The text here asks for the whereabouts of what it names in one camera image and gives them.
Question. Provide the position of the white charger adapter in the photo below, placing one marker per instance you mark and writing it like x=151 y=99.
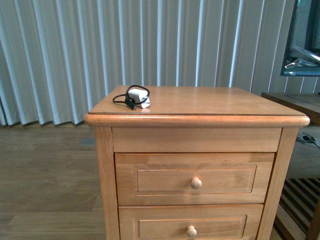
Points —
x=140 y=97

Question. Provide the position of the dark wooden side table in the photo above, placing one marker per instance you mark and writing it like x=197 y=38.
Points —
x=298 y=214

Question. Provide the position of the white pleated curtain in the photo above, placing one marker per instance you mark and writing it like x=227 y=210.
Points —
x=59 y=58

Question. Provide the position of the round wooden knob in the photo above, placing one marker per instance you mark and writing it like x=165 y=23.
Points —
x=196 y=183
x=191 y=231

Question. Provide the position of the dark framed window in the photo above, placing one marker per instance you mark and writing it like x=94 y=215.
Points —
x=302 y=52

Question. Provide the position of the light wooden nightstand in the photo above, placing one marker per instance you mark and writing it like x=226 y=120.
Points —
x=194 y=120

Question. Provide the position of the wooden drawer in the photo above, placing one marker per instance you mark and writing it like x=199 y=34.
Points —
x=164 y=179
x=212 y=222

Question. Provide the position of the clutter on floor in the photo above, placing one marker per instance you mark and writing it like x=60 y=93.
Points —
x=306 y=139

